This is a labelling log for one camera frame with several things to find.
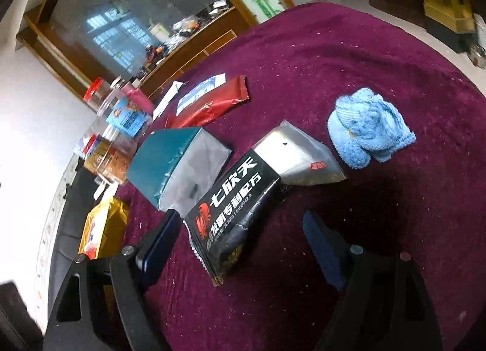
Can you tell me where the blue white packet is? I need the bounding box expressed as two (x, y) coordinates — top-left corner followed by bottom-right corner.
(176, 74), (226, 116)

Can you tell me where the white box yellow taped rim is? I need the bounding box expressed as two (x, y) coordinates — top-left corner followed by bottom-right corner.
(78, 196), (130, 260)

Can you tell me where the red foil packet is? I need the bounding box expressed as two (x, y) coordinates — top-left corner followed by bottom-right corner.
(164, 74), (250, 129)

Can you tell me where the metal bowl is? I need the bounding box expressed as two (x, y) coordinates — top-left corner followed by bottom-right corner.
(469, 43), (486, 69)

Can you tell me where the white strip packet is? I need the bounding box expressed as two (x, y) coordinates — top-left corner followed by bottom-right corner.
(152, 81), (185, 121)

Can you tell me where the black printed snack packet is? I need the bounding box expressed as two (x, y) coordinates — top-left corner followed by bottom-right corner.
(183, 148), (293, 288)

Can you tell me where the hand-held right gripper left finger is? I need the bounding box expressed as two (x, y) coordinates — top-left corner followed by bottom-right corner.
(43, 208), (183, 351)

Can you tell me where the blue knitted towel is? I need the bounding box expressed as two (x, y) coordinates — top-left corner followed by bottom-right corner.
(327, 88), (417, 170)

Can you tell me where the silver foil pouch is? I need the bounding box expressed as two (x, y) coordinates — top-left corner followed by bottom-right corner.
(252, 119), (347, 186)

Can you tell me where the wooden framed mirror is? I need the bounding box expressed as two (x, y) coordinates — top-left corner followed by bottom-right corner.
(17, 0), (293, 108)

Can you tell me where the gold trimmed dark cabinet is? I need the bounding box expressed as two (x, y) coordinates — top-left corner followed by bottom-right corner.
(370, 0), (479, 53)

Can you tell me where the clear jar gold label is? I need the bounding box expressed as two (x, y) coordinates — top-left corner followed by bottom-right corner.
(74, 132), (134, 185)

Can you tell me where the blue teal box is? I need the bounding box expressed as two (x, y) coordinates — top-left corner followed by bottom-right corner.
(126, 127), (232, 212)

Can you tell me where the maroon tablecloth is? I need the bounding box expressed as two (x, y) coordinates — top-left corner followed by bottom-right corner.
(114, 2), (486, 351)

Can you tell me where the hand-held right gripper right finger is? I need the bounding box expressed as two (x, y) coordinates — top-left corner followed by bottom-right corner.
(303, 210), (443, 351)

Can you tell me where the clear jar blue label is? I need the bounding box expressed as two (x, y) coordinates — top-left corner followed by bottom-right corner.
(83, 77), (154, 146)

